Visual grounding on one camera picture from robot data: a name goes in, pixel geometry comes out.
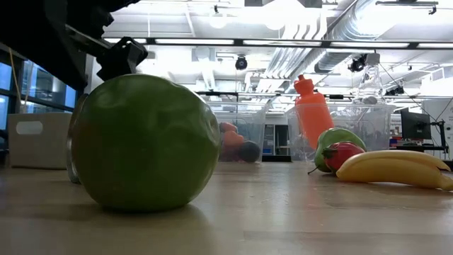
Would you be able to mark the black ceiling spotlight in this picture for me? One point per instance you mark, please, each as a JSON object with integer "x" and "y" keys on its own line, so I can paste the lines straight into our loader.
{"x": 357, "y": 64}

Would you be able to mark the green pear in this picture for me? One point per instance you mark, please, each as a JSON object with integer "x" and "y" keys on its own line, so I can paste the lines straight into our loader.
{"x": 331, "y": 136}

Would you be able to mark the orange sports bottle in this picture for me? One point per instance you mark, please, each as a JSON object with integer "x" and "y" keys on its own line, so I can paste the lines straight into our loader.
{"x": 313, "y": 117}

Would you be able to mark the green apple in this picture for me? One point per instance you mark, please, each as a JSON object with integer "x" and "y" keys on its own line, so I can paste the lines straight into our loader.
{"x": 145, "y": 141}

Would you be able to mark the pink dragon fruit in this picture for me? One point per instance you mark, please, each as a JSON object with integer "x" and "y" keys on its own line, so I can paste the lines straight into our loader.
{"x": 341, "y": 156}

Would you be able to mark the grey plastic bin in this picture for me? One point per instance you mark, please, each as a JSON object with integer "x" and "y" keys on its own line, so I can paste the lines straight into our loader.
{"x": 39, "y": 148}

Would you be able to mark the black plum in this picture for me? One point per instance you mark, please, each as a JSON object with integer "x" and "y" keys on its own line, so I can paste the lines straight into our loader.
{"x": 249, "y": 151}

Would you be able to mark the black computer monitor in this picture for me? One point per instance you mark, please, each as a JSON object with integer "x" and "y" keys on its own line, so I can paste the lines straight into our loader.
{"x": 415, "y": 124}

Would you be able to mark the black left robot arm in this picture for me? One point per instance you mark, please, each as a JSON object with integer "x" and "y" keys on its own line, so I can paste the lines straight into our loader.
{"x": 106, "y": 7}

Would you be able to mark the yellow banana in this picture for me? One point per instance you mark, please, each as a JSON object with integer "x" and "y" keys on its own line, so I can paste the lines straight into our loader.
{"x": 389, "y": 170}

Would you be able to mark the black round ceiling camera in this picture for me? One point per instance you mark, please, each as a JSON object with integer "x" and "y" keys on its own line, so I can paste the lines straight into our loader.
{"x": 241, "y": 63}

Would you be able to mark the clear plastic container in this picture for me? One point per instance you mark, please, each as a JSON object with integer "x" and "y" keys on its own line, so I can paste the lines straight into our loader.
{"x": 247, "y": 117}
{"x": 375, "y": 134}

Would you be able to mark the silver ventilation duct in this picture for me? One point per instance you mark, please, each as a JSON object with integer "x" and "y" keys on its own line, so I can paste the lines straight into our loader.
{"x": 354, "y": 25}

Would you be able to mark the overhead light bar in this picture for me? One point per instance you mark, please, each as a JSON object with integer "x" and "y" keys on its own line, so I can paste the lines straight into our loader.
{"x": 283, "y": 43}

